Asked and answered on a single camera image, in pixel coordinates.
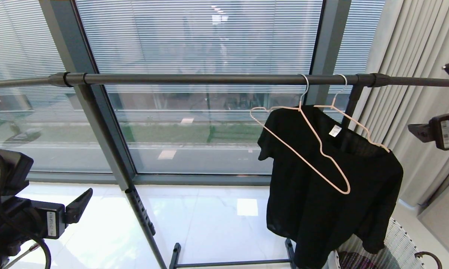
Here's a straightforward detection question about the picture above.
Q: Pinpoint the black clothes rack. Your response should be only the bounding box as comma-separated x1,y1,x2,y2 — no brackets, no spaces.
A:
0,72,449,269

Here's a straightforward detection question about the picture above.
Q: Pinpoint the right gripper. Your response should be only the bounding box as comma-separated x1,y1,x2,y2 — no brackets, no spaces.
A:
408,110,449,151

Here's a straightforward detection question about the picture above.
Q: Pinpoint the pink clothes hanger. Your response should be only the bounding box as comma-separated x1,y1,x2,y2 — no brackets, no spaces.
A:
250,74,351,195
314,74,391,153

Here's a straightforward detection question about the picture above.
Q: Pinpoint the black short-sleeved shirt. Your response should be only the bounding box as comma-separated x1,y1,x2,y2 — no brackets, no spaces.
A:
257,105,404,269

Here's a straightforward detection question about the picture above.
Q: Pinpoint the black cable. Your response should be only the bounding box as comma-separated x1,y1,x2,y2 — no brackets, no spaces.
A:
0,149,52,269

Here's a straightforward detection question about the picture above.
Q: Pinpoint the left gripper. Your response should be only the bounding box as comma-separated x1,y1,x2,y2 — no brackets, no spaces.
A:
0,188,93,239

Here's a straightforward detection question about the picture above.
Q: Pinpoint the window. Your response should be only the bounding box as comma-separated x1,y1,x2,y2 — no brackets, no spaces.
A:
0,0,385,186

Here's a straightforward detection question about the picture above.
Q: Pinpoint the white laundry basket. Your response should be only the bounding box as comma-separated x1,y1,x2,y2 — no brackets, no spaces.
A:
329,218,443,269

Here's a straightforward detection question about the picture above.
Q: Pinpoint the beige curtain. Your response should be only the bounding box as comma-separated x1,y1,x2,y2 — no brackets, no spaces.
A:
349,0,449,208

